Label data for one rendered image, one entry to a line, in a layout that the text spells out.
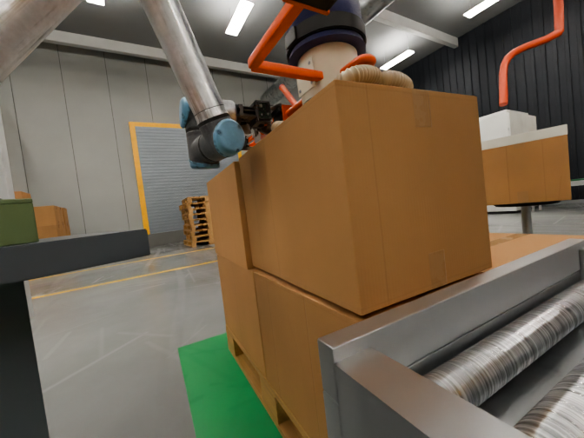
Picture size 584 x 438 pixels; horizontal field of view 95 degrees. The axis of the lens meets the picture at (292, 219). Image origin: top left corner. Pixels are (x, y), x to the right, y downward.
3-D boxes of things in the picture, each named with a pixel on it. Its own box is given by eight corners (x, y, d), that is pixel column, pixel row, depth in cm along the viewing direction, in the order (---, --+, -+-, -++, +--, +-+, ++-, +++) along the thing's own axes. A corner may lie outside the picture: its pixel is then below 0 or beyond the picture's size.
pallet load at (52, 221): (63, 269, 555) (50, 185, 547) (-5, 281, 505) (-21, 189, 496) (75, 262, 659) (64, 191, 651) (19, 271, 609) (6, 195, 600)
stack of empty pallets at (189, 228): (232, 241, 743) (226, 194, 737) (191, 248, 688) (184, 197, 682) (220, 238, 855) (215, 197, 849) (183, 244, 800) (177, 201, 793)
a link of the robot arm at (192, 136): (200, 165, 77) (194, 122, 77) (185, 171, 86) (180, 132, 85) (228, 166, 84) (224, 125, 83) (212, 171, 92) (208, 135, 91)
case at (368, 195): (493, 267, 63) (477, 96, 61) (361, 316, 45) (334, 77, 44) (340, 247, 117) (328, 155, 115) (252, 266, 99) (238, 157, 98)
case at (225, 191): (335, 250, 116) (325, 158, 114) (247, 269, 99) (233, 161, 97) (279, 242, 170) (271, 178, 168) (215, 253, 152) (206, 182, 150)
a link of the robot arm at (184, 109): (180, 134, 86) (175, 102, 86) (218, 135, 92) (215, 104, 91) (182, 125, 78) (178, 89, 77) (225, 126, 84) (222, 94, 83)
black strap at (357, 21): (384, 37, 73) (382, 23, 72) (315, 16, 61) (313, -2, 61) (331, 77, 92) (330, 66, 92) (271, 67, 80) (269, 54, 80)
